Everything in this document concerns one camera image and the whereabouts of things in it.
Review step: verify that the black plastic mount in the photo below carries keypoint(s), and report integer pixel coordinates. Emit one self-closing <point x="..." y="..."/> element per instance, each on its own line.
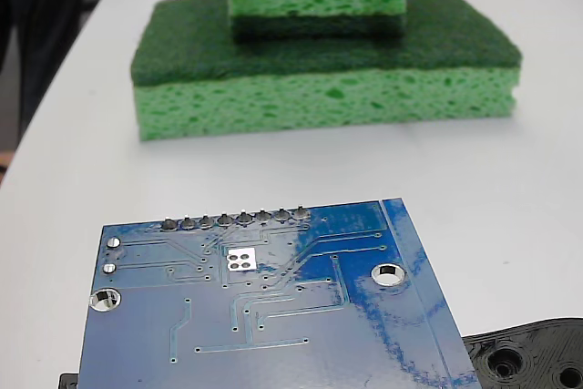
<point x="524" y="352"/>

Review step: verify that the large green sponge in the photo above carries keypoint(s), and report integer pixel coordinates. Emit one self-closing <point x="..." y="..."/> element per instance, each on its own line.
<point x="319" y="102"/>

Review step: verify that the blue printed circuit board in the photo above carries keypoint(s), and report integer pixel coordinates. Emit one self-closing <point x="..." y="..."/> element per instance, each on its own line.
<point x="273" y="316"/>

